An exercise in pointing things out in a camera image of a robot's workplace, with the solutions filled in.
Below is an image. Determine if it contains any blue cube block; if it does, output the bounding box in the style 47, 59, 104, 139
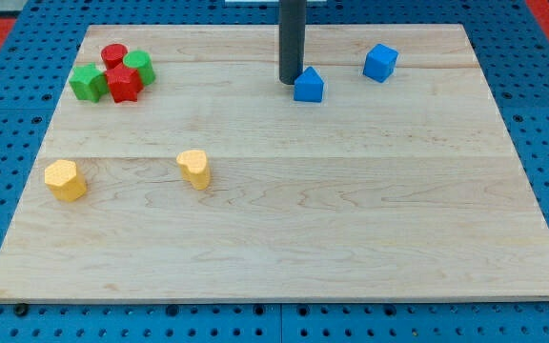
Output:
362, 44, 398, 83

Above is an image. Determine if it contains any blue triangle block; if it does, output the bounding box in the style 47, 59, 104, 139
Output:
294, 67, 324, 103

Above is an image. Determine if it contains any yellow heart block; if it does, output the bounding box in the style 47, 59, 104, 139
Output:
176, 150, 211, 191

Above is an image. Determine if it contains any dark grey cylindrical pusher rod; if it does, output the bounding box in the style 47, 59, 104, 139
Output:
278, 0, 307, 85

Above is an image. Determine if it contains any red star block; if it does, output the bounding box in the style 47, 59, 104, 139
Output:
105, 63, 144, 103

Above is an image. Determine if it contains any green cylinder block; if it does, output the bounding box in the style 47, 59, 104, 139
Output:
123, 50, 155, 86

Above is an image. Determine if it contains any yellow hexagon block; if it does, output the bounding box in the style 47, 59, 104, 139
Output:
44, 159, 88, 202

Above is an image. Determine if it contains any light wooden board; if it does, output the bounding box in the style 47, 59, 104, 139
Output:
0, 24, 549, 304

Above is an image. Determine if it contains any green star block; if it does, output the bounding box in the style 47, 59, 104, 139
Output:
69, 63, 109, 103

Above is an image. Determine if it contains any red cylinder block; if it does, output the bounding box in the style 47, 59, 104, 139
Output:
100, 43, 128, 70

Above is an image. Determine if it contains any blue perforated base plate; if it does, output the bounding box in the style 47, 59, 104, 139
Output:
0, 1, 549, 342

